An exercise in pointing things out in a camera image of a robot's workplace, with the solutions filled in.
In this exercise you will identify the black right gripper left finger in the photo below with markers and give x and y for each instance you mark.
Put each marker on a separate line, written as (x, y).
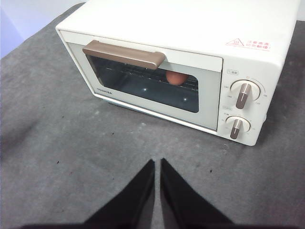
(128, 207)

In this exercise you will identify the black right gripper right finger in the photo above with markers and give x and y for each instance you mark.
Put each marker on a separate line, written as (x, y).
(181, 207)

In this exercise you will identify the oven door with glass window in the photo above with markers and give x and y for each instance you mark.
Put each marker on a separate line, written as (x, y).
(207, 100)

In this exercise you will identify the brown egg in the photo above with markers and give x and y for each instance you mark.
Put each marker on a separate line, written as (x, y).
(175, 78)

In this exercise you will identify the cream timer knob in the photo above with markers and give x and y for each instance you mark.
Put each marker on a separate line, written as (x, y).
(236, 127)

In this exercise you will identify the cream temperature knob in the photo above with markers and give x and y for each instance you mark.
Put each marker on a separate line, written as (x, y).
(243, 95)

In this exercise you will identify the red warning label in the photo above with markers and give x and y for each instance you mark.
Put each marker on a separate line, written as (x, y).
(247, 44)

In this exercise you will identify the cream Toshiba toaster oven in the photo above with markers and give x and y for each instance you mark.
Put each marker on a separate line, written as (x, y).
(166, 21)

